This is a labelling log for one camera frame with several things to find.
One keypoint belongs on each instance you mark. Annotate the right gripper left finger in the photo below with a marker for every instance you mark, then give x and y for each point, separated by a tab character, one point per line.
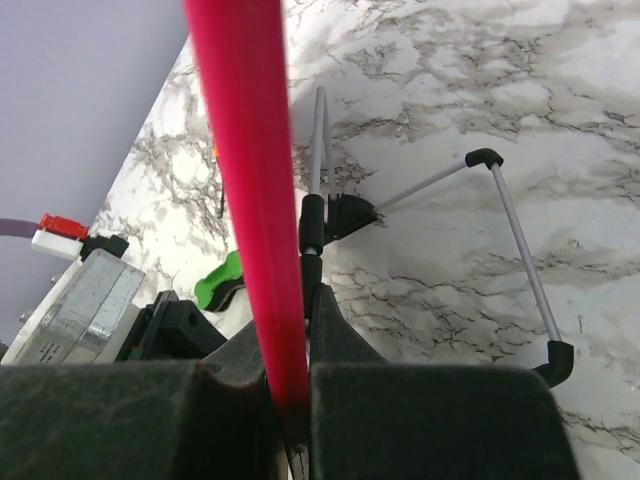
179	419

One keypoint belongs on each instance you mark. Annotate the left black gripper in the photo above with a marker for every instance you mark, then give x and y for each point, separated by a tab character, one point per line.
170	328

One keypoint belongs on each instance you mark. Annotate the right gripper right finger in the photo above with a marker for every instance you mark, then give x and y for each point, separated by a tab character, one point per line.
372	419

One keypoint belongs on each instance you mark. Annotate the pink framed whiteboard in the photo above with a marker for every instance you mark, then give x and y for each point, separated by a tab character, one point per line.
240	53

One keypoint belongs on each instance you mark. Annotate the wire whiteboard stand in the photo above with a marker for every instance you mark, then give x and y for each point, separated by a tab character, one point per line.
415	287

